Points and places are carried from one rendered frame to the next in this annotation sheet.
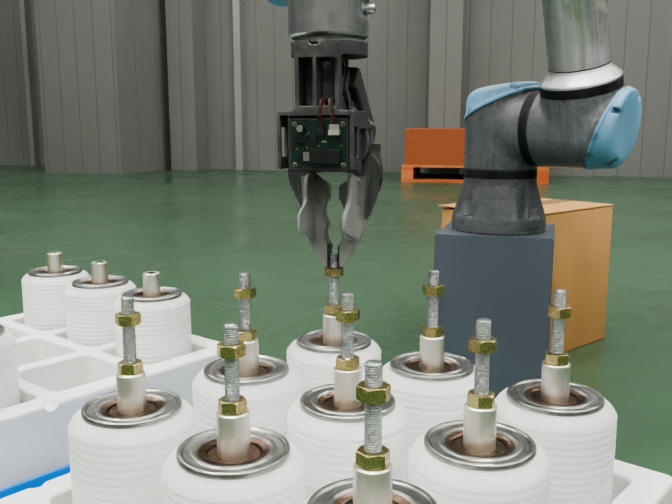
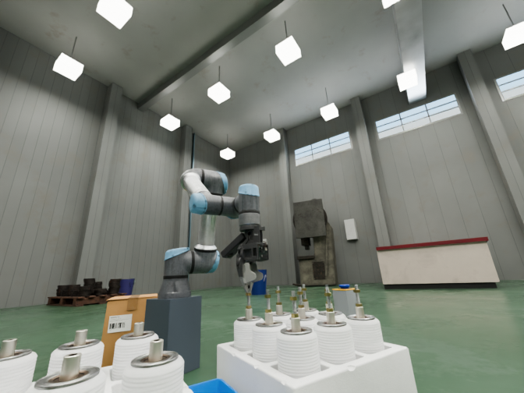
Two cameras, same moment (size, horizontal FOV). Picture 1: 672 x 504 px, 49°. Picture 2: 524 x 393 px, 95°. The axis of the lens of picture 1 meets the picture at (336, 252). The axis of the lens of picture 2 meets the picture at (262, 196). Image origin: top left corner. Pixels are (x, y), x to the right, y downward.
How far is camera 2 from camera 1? 90 cm
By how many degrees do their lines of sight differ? 77
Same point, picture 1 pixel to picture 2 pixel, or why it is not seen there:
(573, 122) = (210, 259)
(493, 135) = (183, 263)
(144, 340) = not seen: hidden behind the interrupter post
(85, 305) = (91, 357)
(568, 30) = (210, 234)
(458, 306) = (176, 327)
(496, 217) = (185, 291)
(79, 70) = not seen: outside the picture
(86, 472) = (314, 350)
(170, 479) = (342, 329)
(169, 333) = not seen: hidden behind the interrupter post
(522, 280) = (194, 311)
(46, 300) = (19, 377)
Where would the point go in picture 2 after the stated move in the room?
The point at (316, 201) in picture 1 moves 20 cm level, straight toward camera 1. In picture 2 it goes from (246, 271) to (306, 268)
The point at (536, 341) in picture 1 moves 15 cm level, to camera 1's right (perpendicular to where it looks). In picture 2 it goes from (197, 333) to (214, 326)
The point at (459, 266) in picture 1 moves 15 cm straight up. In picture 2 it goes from (177, 310) to (178, 274)
